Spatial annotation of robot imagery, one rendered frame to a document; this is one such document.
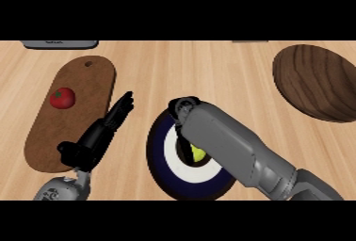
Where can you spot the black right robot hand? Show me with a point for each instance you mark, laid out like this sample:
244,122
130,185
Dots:
183,138

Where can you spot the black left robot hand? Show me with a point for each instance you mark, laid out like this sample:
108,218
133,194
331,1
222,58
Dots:
95,138

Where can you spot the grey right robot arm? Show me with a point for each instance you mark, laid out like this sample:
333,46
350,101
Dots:
246,150

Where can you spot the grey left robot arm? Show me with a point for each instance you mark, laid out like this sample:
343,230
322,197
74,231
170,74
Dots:
62,189

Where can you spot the yellow-green pear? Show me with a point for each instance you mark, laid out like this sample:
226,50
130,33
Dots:
200,153

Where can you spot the navy and white plate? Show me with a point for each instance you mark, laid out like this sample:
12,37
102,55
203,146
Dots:
194,179

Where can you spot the dark wooden bowl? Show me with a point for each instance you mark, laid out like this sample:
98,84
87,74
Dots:
319,84

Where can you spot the brown wooden cutting board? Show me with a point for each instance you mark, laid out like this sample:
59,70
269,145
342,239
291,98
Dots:
70,113

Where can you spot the red tomato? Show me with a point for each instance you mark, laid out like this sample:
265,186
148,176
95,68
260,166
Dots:
62,98

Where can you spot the grey appliance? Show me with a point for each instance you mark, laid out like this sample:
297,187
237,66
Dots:
59,44

